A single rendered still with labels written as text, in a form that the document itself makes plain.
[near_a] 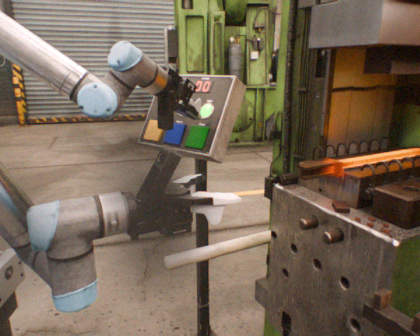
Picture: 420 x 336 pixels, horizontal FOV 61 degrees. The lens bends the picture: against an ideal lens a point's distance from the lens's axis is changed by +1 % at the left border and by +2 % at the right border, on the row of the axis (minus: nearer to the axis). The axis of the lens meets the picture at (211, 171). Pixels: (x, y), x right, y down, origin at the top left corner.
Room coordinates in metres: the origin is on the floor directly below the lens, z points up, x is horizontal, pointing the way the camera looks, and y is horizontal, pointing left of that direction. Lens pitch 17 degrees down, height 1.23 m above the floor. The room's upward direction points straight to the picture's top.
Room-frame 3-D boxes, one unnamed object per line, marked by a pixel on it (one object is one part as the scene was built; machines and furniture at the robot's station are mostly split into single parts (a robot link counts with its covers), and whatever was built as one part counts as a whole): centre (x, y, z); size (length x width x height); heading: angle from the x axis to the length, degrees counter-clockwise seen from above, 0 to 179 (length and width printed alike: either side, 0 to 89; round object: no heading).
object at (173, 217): (0.61, 0.10, 0.97); 0.12 x 0.08 x 0.09; 117
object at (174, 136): (1.20, 0.12, 1.01); 0.07 x 0.05 x 0.07; 52
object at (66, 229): (0.54, 0.24, 0.98); 0.11 x 0.08 x 0.09; 117
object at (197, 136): (1.14, 0.04, 1.01); 0.07 x 0.05 x 0.07; 52
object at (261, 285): (1.21, -0.22, 0.36); 0.09 x 0.07 x 0.12; 27
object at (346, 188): (0.94, -0.47, 0.96); 0.42 x 0.20 x 0.09; 117
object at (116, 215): (0.58, 0.17, 0.98); 0.08 x 0.05 x 0.08; 27
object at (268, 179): (1.23, -0.22, 0.80); 0.06 x 0.03 x 0.14; 27
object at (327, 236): (0.70, -0.26, 0.87); 0.04 x 0.03 x 0.03; 117
